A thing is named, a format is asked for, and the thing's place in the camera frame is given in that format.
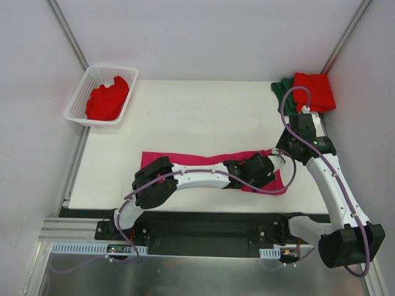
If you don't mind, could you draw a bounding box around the pink t shirt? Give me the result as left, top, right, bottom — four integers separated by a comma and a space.
140, 150, 296, 195

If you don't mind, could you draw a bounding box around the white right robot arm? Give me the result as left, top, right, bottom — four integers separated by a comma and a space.
276, 113, 385, 268

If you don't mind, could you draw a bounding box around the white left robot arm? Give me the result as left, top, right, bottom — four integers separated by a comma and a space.
109, 152, 286, 240

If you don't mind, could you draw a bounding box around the folded green t shirt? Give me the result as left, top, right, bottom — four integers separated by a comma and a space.
270, 78, 297, 116

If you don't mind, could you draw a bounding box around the folded red t shirt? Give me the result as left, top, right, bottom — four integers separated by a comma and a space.
293, 72, 336, 113

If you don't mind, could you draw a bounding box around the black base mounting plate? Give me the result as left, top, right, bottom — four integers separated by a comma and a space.
58, 209, 331, 256

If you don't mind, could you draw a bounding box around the red t shirt in basket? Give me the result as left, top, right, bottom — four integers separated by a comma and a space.
85, 76, 130, 121

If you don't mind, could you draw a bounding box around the white perforated plastic basket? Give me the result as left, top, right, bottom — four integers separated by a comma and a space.
64, 64, 139, 127

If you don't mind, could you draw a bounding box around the right white cable duct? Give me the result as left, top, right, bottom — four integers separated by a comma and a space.
259, 247, 281, 260

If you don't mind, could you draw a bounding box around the white cable duct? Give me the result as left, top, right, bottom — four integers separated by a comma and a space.
259, 247, 281, 260
51, 242, 148, 256

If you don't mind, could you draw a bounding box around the left aluminium rail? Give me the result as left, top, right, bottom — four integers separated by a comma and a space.
38, 218, 99, 242

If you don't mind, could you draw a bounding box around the left white cable duct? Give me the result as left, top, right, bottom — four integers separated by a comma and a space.
51, 242, 148, 256

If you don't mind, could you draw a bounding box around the left aluminium frame post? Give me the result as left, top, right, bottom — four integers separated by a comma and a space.
46, 0, 89, 71

